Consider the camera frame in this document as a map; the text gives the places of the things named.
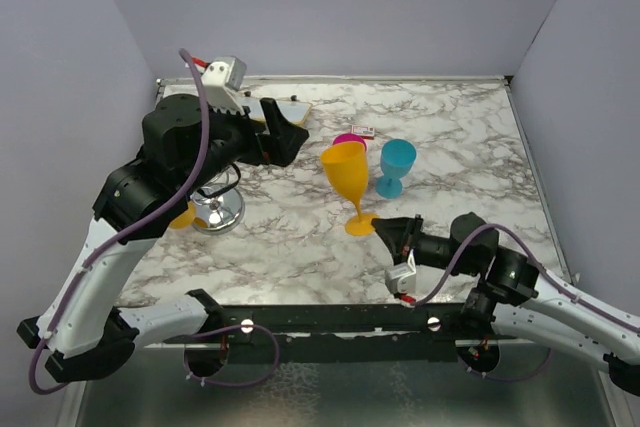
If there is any yellow framed whiteboard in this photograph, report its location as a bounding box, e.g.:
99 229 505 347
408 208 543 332
237 93 312 126

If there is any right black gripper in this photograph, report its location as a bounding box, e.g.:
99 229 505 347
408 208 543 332
370 213 480 275

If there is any blue plastic wine glass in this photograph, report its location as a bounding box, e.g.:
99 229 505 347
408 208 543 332
375 139 417 199

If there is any red card box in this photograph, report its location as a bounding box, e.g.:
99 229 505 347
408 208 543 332
351 125 375 140

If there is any pink plastic wine glass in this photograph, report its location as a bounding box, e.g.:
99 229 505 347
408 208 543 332
332 133 368 154

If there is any yellow wine glass front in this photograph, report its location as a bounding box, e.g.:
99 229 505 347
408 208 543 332
320 141 378 236

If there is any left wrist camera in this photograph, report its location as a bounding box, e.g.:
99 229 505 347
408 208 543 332
193 56 250 116

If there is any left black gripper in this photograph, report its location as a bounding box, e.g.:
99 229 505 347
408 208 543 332
178 94 309 196

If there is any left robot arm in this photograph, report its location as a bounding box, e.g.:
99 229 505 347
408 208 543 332
17 94 309 388

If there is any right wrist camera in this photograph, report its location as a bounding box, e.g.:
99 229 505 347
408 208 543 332
384 251 417 304

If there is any aluminium rail frame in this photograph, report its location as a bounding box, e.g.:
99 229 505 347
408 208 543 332
54 75 626 427

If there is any yellow wine glass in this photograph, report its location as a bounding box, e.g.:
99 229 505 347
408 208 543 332
169 200 207 230
320 141 378 236

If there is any chrome wine glass rack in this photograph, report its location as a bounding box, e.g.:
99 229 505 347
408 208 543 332
191 188 245 235

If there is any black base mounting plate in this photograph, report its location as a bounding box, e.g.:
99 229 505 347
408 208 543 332
164 302 521 366

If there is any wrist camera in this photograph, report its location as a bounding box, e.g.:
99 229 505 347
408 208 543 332
384 251 417 304
193 56 250 116

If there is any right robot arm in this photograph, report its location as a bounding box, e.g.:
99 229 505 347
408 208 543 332
258 213 639 394

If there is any yellow wine glass rear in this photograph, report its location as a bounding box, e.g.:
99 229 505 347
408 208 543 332
169 200 207 230

